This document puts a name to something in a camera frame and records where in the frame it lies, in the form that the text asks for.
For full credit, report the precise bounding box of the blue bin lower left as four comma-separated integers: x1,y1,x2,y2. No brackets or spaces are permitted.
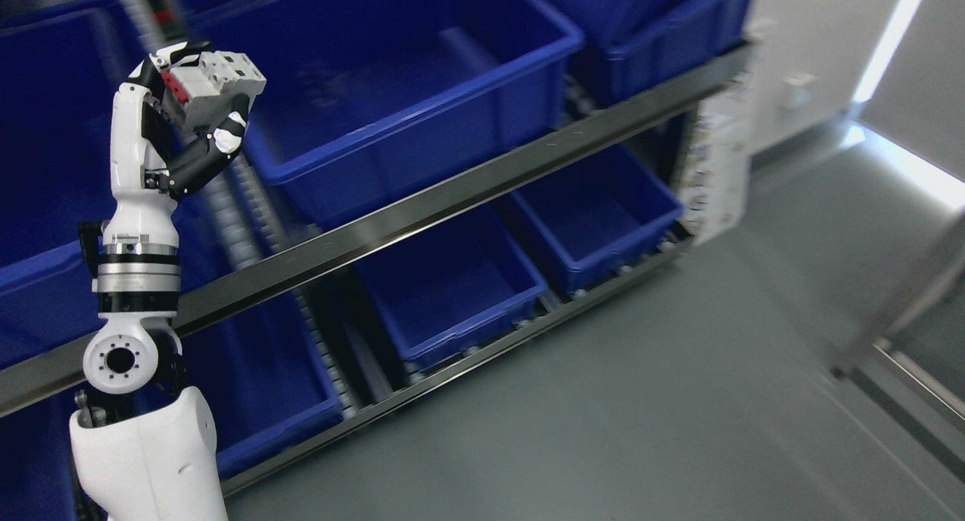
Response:
1,296,342,520

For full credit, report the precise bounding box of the grey red circuit breaker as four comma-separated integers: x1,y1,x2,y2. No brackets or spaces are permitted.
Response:
161,51,268,133

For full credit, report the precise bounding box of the large blue bin upper middle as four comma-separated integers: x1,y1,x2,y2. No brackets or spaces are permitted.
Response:
187,0,584,229

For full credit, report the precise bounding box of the blue bin upper left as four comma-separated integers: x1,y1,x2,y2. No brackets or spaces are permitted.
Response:
1,0,145,369

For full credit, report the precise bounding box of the black metal shelf rack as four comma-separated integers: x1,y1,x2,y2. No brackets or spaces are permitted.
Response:
0,0,757,499

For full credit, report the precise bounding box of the blue bin upper right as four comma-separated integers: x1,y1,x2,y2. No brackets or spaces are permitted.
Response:
547,0,752,106

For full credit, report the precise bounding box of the white labelled shelf side panel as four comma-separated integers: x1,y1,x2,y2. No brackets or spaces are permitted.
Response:
675,18,778,246

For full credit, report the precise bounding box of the blue bin lower right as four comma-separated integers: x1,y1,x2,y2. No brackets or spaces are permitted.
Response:
492,146,684,295

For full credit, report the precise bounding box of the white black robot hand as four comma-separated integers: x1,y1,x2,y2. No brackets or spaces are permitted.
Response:
103,42,253,254

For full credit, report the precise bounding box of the blue bin lower middle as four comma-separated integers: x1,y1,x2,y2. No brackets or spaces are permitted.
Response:
355,205,549,371

